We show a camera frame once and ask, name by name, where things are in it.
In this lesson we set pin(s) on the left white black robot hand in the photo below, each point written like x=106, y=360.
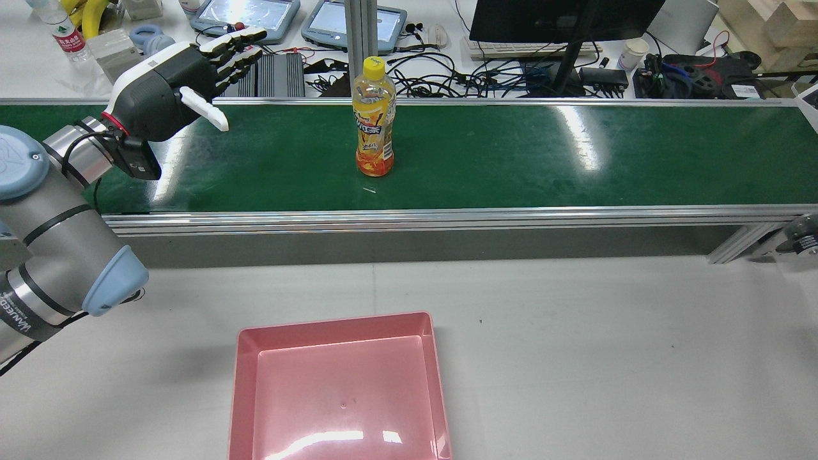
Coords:
x=160, y=89

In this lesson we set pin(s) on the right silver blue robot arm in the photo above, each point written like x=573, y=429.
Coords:
x=806, y=237

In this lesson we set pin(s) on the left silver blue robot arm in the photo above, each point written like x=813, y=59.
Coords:
x=51, y=236

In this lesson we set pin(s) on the pink plastic basket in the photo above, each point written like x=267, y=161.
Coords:
x=339, y=396

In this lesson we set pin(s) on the light blue tape roll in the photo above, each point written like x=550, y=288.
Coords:
x=161, y=45

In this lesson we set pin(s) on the translucent grey plastic box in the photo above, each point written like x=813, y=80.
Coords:
x=115, y=54

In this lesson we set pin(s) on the small grey box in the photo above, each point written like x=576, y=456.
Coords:
x=142, y=9

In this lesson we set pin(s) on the clear water bottle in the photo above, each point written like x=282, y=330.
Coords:
x=67, y=38

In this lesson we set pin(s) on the grey teach pendant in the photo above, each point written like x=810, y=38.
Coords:
x=246, y=16
x=390, y=25

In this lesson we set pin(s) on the grey ribbed metal device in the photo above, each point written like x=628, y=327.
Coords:
x=275, y=75

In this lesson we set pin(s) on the yellow orange drink bottle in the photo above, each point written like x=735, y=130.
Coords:
x=374, y=128

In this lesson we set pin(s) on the black earphones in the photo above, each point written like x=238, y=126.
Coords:
x=415, y=28

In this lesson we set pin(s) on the white computer mouse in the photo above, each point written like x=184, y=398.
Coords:
x=438, y=37

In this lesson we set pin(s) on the white keyboard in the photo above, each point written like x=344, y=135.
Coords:
x=511, y=50

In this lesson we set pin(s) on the black computer monitor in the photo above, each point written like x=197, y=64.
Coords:
x=562, y=19

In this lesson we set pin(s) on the black monitor stand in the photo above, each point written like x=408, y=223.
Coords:
x=569, y=70

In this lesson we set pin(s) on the green conveyor belt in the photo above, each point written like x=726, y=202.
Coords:
x=575, y=160

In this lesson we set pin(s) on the black docking hub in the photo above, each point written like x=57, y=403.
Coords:
x=604, y=78

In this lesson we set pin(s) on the white paper cup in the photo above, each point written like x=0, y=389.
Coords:
x=632, y=56

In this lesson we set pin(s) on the silver laptop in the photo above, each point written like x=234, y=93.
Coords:
x=687, y=25

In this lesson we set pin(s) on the wooden block stack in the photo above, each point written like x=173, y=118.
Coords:
x=786, y=32

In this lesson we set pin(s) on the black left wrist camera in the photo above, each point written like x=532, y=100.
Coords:
x=137, y=160

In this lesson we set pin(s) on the aluminium camera pillar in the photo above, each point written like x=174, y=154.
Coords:
x=361, y=29

